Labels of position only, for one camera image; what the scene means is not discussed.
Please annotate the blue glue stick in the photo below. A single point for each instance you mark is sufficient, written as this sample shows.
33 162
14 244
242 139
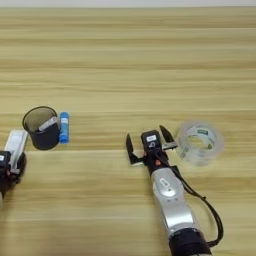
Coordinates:
64 128

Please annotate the left gripper labelled black box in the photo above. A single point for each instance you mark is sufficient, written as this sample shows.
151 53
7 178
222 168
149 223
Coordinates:
4 160

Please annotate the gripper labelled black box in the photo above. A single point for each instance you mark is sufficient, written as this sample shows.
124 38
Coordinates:
151 139
4 160

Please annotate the black mesh pen cup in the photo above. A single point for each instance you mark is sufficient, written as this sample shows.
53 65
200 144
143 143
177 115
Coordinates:
45 138

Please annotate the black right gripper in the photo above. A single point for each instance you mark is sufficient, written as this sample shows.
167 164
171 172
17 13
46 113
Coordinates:
156 161

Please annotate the clear adhesive tape roll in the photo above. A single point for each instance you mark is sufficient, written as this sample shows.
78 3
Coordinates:
186 150

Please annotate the grey marker pen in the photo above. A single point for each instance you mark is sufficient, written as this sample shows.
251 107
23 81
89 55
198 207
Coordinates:
48 124

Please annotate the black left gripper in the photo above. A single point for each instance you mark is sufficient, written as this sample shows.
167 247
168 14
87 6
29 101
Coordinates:
6 181

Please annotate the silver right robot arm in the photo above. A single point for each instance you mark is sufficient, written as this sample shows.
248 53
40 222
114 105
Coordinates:
173 203

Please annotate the right gripper labelled black box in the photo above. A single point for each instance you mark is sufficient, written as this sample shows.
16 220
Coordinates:
151 139

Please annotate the white rectangular plastic device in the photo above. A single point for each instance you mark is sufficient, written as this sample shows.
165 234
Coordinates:
16 143

